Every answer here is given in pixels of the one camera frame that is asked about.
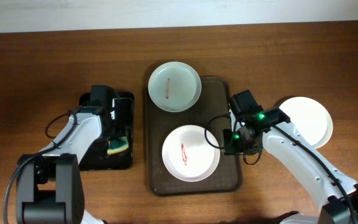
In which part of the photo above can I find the green yellow sponge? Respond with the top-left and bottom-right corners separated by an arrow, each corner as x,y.
107,136 -> 129,155

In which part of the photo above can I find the brown serving tray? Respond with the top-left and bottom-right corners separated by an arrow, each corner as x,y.
144,77 -> 243,197

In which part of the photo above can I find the white plate pinkish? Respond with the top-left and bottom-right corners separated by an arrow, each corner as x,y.
162,125 -> 221,182

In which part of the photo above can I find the grey-white plate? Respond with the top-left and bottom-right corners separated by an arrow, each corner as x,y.
147,62 -> 201,113

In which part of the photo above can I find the white plate front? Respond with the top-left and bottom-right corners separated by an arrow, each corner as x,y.
279,96 -> 333,149

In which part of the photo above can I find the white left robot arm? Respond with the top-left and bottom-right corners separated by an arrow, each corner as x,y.
11,97 -> 134,223

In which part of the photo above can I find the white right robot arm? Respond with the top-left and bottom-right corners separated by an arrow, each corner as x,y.
262,121 -> 358,223

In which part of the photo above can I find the black small tray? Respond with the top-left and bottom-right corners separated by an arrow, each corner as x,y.
80,91 -> 134,170

